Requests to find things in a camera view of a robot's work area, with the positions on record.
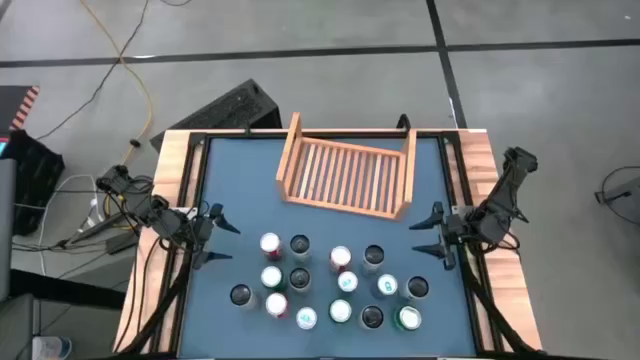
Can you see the white and blue object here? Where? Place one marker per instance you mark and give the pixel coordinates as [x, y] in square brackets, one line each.
[50, 348]

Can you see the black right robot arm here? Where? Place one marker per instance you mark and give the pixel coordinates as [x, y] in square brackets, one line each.
[507, 187]

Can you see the black clamp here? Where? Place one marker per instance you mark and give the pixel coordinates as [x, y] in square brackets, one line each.
[404, 122]

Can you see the blue silver Red Bull can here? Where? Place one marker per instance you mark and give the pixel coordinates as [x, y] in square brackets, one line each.
[306, 318]
[347, 281]
[387, 284]

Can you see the black board with orange stripes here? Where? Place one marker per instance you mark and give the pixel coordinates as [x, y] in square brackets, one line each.
[15, 102]

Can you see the grey cabinet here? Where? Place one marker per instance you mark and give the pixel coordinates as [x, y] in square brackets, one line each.
[6, 225]

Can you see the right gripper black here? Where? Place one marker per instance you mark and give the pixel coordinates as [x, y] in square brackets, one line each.
[460, 227]

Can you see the black floor bar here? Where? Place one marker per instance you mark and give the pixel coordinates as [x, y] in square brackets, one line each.
[60, 287]

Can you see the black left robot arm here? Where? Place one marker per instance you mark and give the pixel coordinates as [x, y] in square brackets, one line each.
[160, 215]

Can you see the white can with black lid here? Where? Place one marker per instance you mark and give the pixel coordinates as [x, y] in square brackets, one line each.
[241, 295]
[417, 286]
[374, 254]
[299, 278]
[300, 244]
[372, 316]

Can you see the black metal table frame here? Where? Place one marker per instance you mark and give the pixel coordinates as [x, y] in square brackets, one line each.
[196, 138]

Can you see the red Coca-Cola can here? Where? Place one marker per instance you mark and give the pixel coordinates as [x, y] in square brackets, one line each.
[276, 303]
[340, 256]
[270, 243]

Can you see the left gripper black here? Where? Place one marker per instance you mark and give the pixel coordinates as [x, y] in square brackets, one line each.
[200, 232]

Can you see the black power brick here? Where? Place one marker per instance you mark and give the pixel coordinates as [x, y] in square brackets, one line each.
[122, 243]

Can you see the black fabric bag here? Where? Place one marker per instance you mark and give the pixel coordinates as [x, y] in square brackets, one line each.
[35, 175]

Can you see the wooden slatted shelf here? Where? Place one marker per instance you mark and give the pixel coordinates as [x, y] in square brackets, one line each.
[288, 150]

